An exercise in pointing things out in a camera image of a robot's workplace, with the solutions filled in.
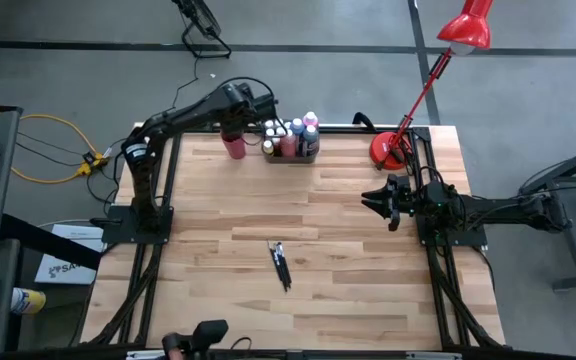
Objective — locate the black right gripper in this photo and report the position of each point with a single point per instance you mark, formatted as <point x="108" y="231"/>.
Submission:
<point x="394" y="202"/>

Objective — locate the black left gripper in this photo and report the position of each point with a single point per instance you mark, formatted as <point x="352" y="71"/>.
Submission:
<point x="233" y="125"/>

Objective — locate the small yellow black-striped paint bottle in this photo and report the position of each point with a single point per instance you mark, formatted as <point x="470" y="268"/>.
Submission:
<point x="267" y="146"/>

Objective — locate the small orange black-striped paint bottle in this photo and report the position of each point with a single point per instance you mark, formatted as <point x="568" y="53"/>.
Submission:
<point x="280" y="123"/>

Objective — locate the small red black-striped paint bottle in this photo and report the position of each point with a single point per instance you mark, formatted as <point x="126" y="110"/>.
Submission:
<point x="276" y="144"/>

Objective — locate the small pink black-striped paint bottle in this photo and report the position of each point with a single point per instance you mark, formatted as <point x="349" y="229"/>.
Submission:
<point x="280" y="131"/>

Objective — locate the large coral red paint bottle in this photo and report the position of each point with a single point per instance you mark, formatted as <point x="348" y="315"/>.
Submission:
<point x="288" y="144"/>

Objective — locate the large blue paint bottle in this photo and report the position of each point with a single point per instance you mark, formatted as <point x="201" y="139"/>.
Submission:
<point x="297" y="126"/>

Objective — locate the large pink paint bottle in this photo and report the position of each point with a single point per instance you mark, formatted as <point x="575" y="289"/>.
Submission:
<point x="310" y="119"/>

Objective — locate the large black paint bottle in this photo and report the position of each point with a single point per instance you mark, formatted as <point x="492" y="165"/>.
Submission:
<point x="310" y="141"/>

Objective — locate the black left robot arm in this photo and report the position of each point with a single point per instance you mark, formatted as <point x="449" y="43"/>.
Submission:
<point x="178" y="115"/>

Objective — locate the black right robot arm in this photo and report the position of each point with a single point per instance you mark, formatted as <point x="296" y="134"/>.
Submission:
<point x="498" y="210"/>

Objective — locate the small white-capped paint bottle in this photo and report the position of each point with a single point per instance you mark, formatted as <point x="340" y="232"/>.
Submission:
<point x="268" y="124"/>

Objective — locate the small teal paint bottle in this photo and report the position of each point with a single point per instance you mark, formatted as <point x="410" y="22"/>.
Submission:
<point x="269" y="133"/>

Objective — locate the red plastic cup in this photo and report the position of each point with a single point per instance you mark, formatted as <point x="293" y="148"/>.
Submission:
<point x="235" y="149"/>

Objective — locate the red desk lamp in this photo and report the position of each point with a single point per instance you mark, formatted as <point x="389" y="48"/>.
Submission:
<point x="390" y="152"/>

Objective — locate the grey plastic caddy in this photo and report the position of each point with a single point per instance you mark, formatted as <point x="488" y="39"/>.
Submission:
<point x="293" y="160"/>

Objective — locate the black table clamp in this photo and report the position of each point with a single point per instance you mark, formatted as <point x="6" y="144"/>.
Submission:
<point x="365" y="120"/>

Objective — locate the yellow black power plug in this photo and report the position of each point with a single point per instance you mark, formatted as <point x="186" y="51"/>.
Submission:
<point x="92" y="162"/>

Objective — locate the black diagonal beam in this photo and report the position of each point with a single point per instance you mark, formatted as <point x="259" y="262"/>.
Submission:
<point x="48" y="242"/>

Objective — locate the white printed paper sheet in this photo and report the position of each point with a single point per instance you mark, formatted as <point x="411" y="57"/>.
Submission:
<point x="68" y="270"/>

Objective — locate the person's hand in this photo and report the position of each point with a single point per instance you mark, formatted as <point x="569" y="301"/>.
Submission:
<point x="174" y="355"/>

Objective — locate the yellow white can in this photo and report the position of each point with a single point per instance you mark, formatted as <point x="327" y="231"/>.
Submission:
<point x="30" y="301"/>

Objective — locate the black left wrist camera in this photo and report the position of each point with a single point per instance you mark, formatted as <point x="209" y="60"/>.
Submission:
<point x="264" y="107"/>

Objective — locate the black aluminium rig frame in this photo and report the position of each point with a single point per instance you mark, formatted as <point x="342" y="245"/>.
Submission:
<point x="318" y="130"/>

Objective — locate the silver aluminium rail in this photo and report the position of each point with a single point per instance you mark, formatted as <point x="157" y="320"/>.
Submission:
<point x="140" y="355"/>
<point x="433" y="355"/>

